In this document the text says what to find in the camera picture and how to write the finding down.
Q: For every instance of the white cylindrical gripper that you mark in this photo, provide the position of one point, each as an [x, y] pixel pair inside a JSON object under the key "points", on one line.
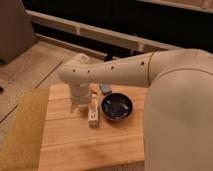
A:
{"points": [[80, 94]]}

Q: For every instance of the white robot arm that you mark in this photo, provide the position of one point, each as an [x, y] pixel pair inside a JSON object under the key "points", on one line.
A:
{"points": [[178, 111]]}

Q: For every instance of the dark ceramic bowl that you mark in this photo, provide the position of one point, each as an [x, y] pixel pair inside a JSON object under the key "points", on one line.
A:
{"points": [[116, 106]]}

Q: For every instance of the small orange object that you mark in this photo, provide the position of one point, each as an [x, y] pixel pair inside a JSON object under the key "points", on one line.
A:
{"points": [[93, 90]]}

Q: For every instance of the small blue grey object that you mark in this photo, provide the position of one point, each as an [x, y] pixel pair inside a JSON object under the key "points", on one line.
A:
{"points": [[105, 89]]}

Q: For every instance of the olive green mat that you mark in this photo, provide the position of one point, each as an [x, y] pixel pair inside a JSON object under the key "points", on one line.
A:
{"points": [[21, 150]]}

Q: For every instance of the grey cabinet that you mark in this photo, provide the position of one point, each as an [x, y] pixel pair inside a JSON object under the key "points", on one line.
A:
{"points": [[16, 31]]}

